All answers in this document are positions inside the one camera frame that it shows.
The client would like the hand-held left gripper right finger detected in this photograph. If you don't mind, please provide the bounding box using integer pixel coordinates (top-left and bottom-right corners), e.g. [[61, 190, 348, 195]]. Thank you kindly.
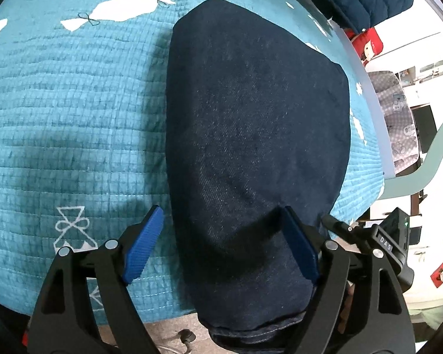
[[280, 206, 416, 354]]

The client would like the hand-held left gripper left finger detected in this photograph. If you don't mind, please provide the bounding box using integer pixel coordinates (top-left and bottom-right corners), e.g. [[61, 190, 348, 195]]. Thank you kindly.
[[26, 204, 165, 354]]

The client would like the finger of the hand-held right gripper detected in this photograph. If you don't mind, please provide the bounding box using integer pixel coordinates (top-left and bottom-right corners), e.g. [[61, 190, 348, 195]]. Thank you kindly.
[[321, 214, 356, 237]]

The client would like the dark denim jacket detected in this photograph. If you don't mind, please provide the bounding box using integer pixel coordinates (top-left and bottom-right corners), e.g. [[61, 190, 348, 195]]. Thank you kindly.
[[165, 0, 352, 351]]

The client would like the red printed card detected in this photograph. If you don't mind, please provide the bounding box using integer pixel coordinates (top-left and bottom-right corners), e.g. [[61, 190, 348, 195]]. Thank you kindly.
[[430, 258, 443, 286]]

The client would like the black computer monitor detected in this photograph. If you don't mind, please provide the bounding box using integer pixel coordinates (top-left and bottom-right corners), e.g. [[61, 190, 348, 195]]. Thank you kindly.
[[411, 105, 438, 153]]

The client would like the grey patterned cloth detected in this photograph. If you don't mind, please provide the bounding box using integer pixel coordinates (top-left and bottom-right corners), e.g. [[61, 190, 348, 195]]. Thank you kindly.
[[369, 71, 419, 176]]

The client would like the teal quilted bed mat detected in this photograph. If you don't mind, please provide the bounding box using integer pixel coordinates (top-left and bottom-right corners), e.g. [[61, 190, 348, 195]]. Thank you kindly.
[[0, 0, 386, 316]]

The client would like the black cable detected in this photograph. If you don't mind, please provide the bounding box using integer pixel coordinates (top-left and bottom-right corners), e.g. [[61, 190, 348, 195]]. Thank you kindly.
[[157, 328, 196, 354]]

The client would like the teal bunk bed frame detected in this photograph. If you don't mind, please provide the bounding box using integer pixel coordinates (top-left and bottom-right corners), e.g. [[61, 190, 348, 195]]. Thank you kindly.
[[328, 15, 443, 201]]

